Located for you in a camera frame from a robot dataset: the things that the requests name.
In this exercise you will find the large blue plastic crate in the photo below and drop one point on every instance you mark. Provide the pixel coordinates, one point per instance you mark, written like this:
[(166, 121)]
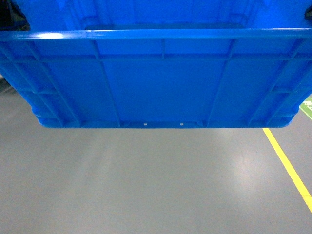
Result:
[(161, 63)]

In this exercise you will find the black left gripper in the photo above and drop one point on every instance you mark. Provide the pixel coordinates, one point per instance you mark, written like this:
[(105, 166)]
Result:
[(12, 18)]

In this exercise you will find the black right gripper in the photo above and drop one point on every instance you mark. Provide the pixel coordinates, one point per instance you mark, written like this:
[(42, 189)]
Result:
[(308, 13)]

